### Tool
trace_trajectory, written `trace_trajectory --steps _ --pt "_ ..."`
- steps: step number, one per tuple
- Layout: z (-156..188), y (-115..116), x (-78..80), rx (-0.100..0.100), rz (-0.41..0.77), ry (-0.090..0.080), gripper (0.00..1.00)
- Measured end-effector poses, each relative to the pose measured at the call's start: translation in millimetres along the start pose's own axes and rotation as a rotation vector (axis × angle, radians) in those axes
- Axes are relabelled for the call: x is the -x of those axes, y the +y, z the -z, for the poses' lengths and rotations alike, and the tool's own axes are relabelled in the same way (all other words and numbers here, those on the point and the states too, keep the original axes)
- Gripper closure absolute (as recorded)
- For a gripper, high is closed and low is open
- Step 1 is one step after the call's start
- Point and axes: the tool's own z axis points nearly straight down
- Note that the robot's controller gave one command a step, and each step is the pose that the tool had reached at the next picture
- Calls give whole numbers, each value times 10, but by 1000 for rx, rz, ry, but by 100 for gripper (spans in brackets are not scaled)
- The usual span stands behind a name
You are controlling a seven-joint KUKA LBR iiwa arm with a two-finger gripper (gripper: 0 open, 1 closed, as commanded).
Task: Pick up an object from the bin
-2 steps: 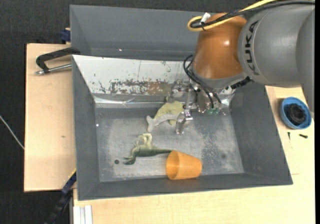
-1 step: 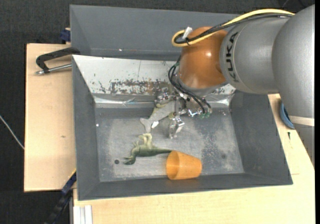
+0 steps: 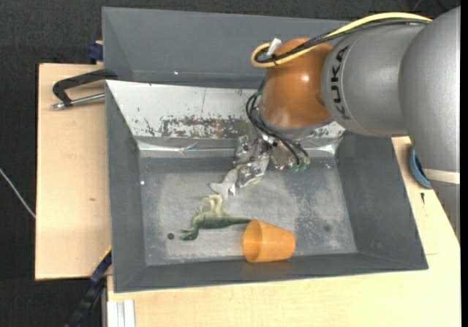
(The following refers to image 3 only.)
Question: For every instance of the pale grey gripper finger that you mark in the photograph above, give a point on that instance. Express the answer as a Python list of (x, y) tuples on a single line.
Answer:
[(223, 183), (252, 173)]

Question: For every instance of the grey metal bin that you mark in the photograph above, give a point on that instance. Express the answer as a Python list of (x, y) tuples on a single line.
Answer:
[(311, 208)]

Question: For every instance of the pale yellow toy animal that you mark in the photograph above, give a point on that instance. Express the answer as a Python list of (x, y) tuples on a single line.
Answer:
[(214, 204)]

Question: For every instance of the pale wood flat board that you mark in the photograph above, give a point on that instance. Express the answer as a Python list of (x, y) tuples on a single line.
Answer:
[(71, 179)]

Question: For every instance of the green toy dinosaur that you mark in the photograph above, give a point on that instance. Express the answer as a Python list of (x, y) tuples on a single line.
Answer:
[(212, 222)]

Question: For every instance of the orange plastic cup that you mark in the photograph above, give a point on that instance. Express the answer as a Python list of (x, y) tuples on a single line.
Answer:
[(272, 243)]

